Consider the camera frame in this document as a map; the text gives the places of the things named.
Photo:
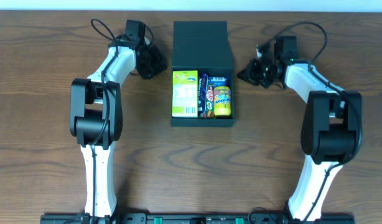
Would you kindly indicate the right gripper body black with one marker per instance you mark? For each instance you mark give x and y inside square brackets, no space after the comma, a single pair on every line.
[257,72]

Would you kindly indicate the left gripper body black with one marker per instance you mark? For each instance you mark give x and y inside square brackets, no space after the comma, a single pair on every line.
[154,62]

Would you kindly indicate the blue cookie package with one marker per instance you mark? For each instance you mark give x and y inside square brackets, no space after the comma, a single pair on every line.
[217,81]

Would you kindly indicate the yellow mentos candy tube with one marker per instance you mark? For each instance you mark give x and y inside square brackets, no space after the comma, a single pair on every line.
[222,101]

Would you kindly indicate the yellow green snack packet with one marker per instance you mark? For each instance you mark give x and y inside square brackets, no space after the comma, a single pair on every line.
[184,94]

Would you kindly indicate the small blue candy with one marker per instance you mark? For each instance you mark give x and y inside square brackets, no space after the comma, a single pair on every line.
[202,95]

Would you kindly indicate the dark green gift box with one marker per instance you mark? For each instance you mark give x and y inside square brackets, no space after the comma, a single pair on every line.
[203,46]

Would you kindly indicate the kitkat chocolate bar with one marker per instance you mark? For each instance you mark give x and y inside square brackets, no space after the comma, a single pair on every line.
[209,102]

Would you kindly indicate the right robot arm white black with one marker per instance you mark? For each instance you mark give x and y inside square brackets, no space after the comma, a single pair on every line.
[331,131]

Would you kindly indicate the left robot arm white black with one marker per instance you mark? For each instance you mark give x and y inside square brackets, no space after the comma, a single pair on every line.
[96,116]

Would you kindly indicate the black mounting rail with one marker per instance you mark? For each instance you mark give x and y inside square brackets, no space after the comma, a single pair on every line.
[142,218]

